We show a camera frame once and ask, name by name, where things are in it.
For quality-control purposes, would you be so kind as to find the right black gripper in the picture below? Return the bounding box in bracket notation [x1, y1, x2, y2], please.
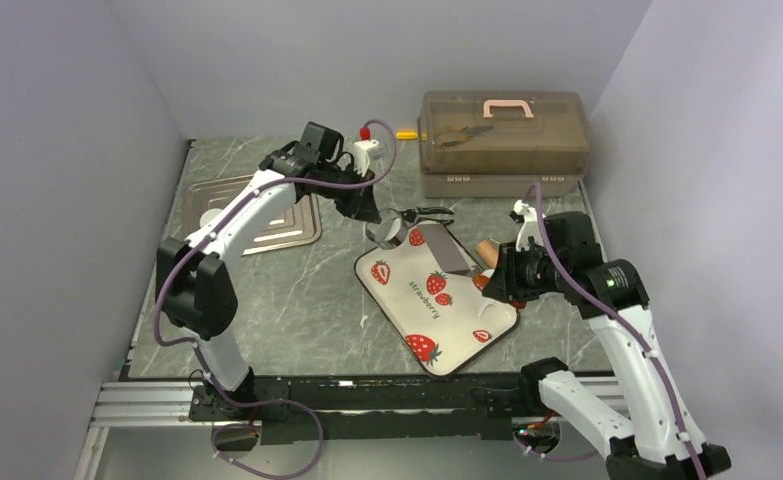
[483, 240, 569, 303]

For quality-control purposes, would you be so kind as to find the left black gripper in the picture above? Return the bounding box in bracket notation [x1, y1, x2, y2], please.
[317, 164, 382, 226]

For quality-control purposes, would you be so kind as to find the round metal cutter ring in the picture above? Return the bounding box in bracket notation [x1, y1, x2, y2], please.
[365, 210, 408, 250]

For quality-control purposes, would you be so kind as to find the spatula with wooden handle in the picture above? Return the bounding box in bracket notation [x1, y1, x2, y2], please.
[420, 223, 489, 292]

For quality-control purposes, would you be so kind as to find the strawberry pattern white tray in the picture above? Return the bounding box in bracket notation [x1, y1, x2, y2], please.
[354, 221, 520, 379]

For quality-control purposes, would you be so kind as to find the wooden rolling pin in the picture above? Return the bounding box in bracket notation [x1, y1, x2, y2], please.
[476, 239, 499, 268]

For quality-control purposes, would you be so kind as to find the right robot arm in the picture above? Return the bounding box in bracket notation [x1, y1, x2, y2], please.
[483, 202, 732, 479]

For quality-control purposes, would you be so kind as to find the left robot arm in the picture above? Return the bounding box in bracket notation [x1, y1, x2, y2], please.
[153, 121, 387, 420]

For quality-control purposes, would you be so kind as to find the flat round dough wrapper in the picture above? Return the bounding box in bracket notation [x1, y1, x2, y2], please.
[199, 208, 223, 228]

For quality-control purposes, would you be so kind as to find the steel baking tray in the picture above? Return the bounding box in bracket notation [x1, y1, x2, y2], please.
[179, 175, 322, 256]

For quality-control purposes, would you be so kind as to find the yellow small object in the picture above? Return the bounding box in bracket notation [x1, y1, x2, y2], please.
[396, 130, 419, 141]

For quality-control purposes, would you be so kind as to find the brown translucent tool box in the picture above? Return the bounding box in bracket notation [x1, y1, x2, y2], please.
[417, 90, 590, 198]

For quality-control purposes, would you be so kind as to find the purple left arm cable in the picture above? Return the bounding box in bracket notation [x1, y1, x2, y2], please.
[152, 117, 399, 478]

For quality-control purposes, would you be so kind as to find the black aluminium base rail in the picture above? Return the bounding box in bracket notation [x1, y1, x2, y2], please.
[90, 374, 631, 446]

